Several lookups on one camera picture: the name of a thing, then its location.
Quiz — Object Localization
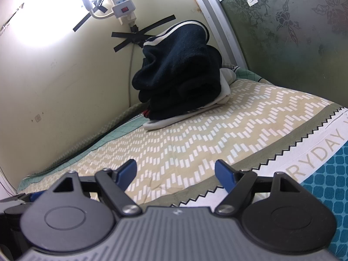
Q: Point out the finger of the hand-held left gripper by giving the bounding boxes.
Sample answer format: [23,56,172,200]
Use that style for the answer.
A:
[0,191,46,215]

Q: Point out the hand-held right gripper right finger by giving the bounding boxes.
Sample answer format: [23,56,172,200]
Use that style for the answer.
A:
[215,160,302,216]

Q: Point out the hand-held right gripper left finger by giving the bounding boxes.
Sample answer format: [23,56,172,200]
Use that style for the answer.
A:
[50,159,142,216]

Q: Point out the navy green white knit sweater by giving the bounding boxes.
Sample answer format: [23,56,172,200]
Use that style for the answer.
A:
[131,20,223,106]

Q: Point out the dark folded clothes pile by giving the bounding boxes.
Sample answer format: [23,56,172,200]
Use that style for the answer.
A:
[138,82,222,121]

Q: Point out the beige teal patterned bedsheet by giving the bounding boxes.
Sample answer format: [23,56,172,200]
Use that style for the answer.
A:
[18,71,348,261]

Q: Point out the teal quilted mattress pad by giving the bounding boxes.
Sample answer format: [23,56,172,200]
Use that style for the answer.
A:
[18,103,153,193]

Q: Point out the white folded garment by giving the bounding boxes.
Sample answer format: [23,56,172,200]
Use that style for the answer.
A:
[143,68,237,131]

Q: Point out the black tape strip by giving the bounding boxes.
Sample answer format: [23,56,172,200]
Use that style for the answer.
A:
[73,13,94,32]

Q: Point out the frosted floral window glass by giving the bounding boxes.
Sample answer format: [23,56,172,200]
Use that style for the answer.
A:
[207,0,348,109]

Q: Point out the small black tape cross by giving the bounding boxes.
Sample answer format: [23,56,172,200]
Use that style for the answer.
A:
[91,0,109,13]

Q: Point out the white gooseneck lamp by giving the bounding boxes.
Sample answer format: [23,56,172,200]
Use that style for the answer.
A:
[75,0,115,19]

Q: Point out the grey power cable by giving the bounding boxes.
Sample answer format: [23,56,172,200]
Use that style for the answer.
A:
[127,24,137,106]

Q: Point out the aluminium window frame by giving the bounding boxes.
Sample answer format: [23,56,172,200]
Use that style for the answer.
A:
[185,0,248,70]

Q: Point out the white wall power strip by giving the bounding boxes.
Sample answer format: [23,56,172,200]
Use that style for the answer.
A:
[108,0,136,25]

